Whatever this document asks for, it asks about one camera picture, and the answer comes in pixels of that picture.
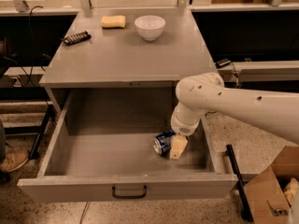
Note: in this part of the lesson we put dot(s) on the yellow sponge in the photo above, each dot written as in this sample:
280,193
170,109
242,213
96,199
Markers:
117,21

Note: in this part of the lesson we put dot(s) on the black table leg left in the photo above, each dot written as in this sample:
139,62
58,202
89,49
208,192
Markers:
33,154

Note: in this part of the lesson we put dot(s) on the brown cardboard box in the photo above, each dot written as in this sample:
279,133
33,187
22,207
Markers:
267,202

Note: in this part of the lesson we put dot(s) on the black drawer handle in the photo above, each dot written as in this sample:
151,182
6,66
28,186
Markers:
129,193

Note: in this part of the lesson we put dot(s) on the grey open top drawer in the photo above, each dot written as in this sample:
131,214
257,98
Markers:
104,139

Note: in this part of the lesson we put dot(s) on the grey cabinet counter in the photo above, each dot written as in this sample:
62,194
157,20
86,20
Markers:
120,55

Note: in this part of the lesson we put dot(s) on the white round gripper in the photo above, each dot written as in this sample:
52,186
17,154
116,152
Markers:
183,127

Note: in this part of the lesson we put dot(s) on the dark snack bar packet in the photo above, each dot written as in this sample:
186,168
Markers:
77,38

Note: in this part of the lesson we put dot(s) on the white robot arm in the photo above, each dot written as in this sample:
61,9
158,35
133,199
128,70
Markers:
271,111

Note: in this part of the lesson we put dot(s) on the brown shoe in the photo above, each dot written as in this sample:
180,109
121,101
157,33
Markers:
11,160

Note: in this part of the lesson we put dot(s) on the small black device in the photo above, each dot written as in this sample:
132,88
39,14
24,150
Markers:
222,63

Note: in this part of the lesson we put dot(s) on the black metal bar stand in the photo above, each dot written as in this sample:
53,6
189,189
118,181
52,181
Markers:
245,213

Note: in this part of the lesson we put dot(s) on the white ceramic bowl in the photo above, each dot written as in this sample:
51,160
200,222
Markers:
150,27

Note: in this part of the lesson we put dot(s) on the blue pepsi can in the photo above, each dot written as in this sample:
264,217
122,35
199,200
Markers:
162,142

